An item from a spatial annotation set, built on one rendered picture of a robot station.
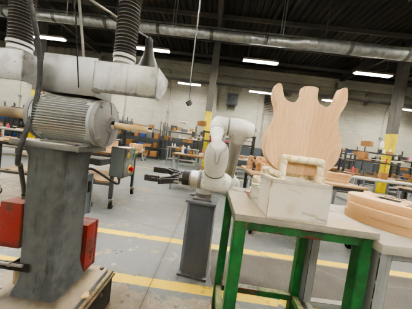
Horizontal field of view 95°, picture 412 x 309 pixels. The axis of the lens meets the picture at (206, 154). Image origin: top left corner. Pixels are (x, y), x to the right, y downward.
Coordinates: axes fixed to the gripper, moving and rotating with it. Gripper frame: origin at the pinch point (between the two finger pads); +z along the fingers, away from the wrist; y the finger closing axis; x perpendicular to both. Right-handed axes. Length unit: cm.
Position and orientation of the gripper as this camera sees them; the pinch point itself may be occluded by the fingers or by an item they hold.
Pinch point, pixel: (151, 173)
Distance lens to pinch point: 102.9
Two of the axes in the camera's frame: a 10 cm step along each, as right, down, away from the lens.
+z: -9.9, -1.3, 0.3
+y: 0.6, -2.0, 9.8
